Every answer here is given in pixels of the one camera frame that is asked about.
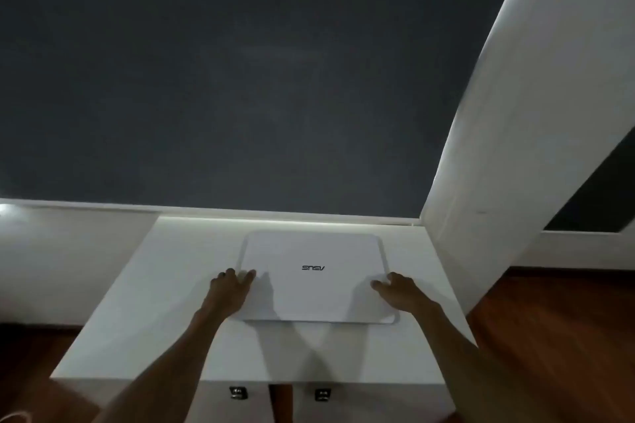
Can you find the person's left hand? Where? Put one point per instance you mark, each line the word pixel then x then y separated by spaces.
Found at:
pixel 230 295

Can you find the white cabinet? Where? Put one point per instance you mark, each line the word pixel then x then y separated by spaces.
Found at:
pixel 149 289

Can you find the person's left forearm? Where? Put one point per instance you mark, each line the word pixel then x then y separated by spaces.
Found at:
pixel 163 373

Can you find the person's right forearm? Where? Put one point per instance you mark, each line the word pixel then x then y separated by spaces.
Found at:
pixel 471 368

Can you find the white laptop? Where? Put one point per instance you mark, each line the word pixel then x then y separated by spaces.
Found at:
pixel 317 289

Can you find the person's right hand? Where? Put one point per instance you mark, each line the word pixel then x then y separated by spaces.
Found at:
pixel 404 293

